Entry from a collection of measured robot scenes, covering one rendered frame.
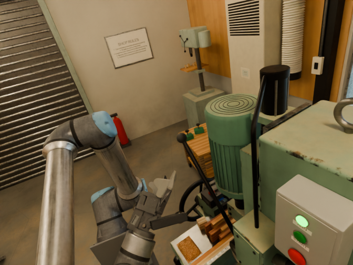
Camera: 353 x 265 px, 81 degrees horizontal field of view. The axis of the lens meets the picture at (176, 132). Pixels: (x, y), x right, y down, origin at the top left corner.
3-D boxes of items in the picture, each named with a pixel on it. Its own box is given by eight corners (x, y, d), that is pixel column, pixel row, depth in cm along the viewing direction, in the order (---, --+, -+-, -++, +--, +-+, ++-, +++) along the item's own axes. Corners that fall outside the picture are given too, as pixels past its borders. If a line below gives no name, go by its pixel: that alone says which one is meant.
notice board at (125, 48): (153, 57, 336) (145, 26, 314) (153, 58, 335) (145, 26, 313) (114, 69, 321) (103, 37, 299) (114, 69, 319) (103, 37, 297)
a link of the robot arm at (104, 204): (100, 222, 131) (93, 194, 136) (126, 211, 134) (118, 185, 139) (92, 225, 117) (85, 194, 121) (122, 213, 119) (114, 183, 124)
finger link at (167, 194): (167, 191, 59) (155, 215, 61) (172, 193, 59) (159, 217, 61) (167, 182, 64) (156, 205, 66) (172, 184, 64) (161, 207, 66)
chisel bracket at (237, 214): (239, 207, 91) (238, 193, 87) (267, 229, 80) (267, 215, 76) (227, 216, 89) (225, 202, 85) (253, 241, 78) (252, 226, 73)
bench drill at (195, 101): (212, 122, 369) (198, 24, 293) (234, 136, 317) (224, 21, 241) (188, 132, 357) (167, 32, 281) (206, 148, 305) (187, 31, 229)
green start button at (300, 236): (293, 235, 35) (294, 226, 34) (307, 246, 33) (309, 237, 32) (290, 237, 35) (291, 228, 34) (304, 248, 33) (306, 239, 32)
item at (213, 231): (249, 210, 99) (249, 202, 96) (252, 212, 98) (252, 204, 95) (209, 240, 90) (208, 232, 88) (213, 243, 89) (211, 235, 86)
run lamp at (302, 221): (296, 220, 33) (297, 211, 32) (308, 228, 31) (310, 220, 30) (293, 222, 33) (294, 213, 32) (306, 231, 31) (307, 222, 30)
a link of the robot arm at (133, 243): (152, 261, 56) (148, 252, 65) (159, 241, 58) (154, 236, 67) (121, 249, 55) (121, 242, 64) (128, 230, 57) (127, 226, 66)
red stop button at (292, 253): (289, 253, 38) (290, 243, 37) (305, 267, 36) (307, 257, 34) (286, 256, 38) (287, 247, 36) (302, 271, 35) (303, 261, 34)
